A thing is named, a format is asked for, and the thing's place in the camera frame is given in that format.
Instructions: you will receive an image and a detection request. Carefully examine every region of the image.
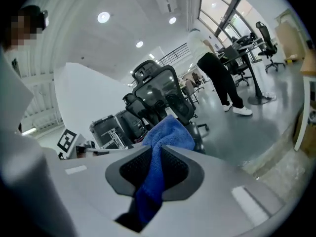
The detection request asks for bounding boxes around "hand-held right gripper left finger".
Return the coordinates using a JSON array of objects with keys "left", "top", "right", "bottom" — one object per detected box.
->
[{"left": 53, "top": 146, "right": 152, "bottom": 222}]

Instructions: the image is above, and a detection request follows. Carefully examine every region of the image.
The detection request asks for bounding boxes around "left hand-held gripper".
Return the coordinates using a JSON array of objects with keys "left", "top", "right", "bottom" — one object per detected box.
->
[{"left": 57, "top": 129, "right": 110, "bottom": 160}]

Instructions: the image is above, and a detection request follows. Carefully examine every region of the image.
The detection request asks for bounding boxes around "black head-worn camera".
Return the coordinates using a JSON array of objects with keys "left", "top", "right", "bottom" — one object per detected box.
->
[{"left": 41, "top": 9, "right": 49, "bottom": 31}]

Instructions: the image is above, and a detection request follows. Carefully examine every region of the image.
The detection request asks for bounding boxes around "curved wooden desk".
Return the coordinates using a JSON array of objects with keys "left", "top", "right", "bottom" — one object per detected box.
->
[{"left": 293, "top": 40, "right": 316, "bottom": 152}]

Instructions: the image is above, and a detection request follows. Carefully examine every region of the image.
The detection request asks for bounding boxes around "black mesh office chair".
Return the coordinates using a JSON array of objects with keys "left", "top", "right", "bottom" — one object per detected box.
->
[
  {"left": 131, "top": 59, "right": 210, "bottom": 155},
  {"left": 122, "top": 92, "right": 149, "bottom": 143}
]

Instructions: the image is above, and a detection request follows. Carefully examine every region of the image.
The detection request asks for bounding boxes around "blue cloth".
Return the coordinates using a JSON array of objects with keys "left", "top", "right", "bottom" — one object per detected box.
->
[{"left": 135, "top": 114, "right": 196, "bottom": 225}]

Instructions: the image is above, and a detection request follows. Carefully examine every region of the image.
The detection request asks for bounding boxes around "black pedestal table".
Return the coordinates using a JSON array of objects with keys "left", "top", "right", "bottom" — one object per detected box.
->
[{"left": 221, "top": 42, "right": 275, "bottom": 106}]

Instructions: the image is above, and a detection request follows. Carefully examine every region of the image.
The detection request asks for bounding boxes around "large cardboard box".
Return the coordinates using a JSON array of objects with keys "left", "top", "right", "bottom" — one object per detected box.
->
[{"left": 275, "top": 8, "right": 307, "bottom": 62}]

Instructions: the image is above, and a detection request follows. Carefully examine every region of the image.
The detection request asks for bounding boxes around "large window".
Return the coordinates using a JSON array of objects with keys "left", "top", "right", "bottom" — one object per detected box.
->
[{"left": 198, "top": 0, "right": 256, "bottom": 43}]

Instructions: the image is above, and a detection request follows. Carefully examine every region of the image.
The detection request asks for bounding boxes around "metal railing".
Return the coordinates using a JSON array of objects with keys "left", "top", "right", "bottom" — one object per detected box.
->
[{"left": 158, "top": 42, "right": 194, "bottom": 67}]

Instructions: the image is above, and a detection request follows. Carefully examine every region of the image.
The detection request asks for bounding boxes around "ceiling air vent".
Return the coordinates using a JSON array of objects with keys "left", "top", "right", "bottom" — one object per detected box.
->
[{"left": 155, "top": 0, "right": 179, "bottom": 13}]

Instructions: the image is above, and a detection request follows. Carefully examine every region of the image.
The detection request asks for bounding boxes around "person's head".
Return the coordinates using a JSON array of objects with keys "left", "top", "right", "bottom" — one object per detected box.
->
[{"left": 0, "top": 5, "right": 44, "bottom": 52}]

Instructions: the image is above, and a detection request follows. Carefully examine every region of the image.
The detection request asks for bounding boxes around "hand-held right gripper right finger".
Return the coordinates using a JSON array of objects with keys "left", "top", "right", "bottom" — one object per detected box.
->
[{"left": 150, "top": 145, "right": 285, "bottom": 232}]

